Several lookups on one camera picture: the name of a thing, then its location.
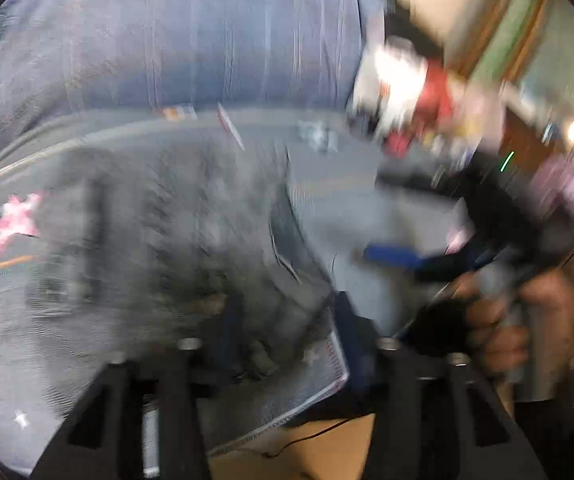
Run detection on blue plaid bed cover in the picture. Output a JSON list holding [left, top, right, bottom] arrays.
[[0, 0, 388, 161]]

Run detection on black cable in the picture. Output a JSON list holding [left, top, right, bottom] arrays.
[[262, 415, 368, 458]]

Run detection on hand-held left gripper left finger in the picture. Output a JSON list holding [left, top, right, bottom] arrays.
[[29, 290, 248, 480]]

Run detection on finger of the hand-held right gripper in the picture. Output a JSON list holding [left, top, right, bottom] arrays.
[[364, 242, 475, 283]]

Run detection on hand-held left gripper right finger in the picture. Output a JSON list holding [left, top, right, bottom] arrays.
[[333, 290, 550, 480]]

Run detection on grey jeans pants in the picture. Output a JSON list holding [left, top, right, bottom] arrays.
[[27, 135, 335, 386]]

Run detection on grey patterned blanket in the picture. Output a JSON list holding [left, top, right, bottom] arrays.
[[0, 105, 473, 476]]

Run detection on red cloth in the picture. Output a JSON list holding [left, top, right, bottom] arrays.
[[387, 67, 457, 156]]

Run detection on person's right hand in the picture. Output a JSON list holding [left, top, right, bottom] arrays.
[[412, 269, 574, 386]]

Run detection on white bag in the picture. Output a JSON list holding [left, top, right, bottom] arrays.
[[354, 37, 429, 128]]

